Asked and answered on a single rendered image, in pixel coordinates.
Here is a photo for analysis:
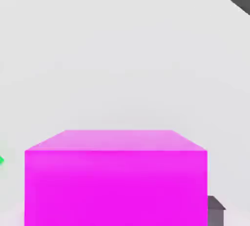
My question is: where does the small magenta cube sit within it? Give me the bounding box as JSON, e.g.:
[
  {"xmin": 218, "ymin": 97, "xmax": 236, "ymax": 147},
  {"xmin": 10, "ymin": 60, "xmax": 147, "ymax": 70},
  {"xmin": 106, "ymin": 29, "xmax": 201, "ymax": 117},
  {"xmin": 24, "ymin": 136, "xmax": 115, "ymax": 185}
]
[{"xmin": 24, "ymin": 129, "xmax": 208, "ymax": 226}]

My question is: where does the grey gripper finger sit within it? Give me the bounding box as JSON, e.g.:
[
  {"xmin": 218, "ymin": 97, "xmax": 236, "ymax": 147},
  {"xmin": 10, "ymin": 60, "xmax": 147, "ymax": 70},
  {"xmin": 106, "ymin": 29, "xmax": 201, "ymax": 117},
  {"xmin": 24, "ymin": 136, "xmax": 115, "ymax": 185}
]
[{"xmin": 207, "ymin": 195, "xmax": 227, "ymax": 226}]

